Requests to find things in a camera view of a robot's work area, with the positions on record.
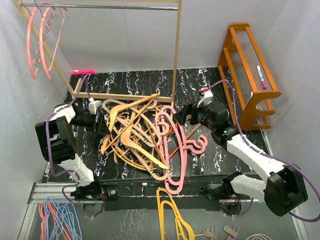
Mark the orange wooden shelf rack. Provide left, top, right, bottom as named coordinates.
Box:
left=218, top=23, right=281, bottom=131

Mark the yellow plastic hanger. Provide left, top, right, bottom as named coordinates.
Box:
left=156, top=188, right=196, bottom=240

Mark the beige clip right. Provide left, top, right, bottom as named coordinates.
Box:
left=222, top=225, right=238, bottom=240

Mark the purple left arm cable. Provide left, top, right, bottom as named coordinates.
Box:
left=44, top=76, right=95, bottom=218

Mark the pink flat plastic hanger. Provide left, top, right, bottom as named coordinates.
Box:
left=154, top=105, right=208, bottom=195

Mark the beige flat plastic hanger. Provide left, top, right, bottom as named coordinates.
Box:
left=101, top=98, right=171, bottom=181

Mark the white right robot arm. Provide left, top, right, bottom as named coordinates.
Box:
left=173, top=90, right=308, bottom=217

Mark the pink curved wire hanger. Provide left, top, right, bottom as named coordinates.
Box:
left=39, top=6, right=67, bottom=80

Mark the wooden hanger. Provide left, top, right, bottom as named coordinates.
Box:
left=120, top=125, right=169, bottom=170
left=99, top=93, right=161, bottom=157

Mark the beige clip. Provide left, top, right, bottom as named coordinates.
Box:
left=197, top=225, right=218, bottom=240
left=222, top=225, right=238, bottom=240

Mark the pink tape strip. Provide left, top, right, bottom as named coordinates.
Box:
left=71, top=70, right=96, bottom=76

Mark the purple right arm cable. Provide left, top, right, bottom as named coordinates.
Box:
left=203, top=79, right=320, bottom=223

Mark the orange plastic curved hanger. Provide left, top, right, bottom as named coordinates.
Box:
left=106, top=109, right=161, bottom=172

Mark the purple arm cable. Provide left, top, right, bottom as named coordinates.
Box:
left=44, top=76, right=95, bottom=218
left=203, top=79, right=320, bottom=223

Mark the cream hanger bottom edge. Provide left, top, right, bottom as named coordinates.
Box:
left=245, top=233, right=271, bottom=240

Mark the beige clip left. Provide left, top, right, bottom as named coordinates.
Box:
left=197, top=225, right=218, bottom=240

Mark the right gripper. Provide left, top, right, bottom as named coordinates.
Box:
left=173, top=98, right=216, bottom=132

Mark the pink wavy wire hanger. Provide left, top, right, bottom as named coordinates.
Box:
left=26, top=2, right=67, bottom=79

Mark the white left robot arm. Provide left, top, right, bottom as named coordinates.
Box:
left=35, top=97, right=110, bottom=200

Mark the wooden garment rack frame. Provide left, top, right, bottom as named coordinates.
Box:
left=13, top=0, right=182, bottom=104

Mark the pink white marker pen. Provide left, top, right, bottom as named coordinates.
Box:
left=256, top=65, right=267, bottom=90

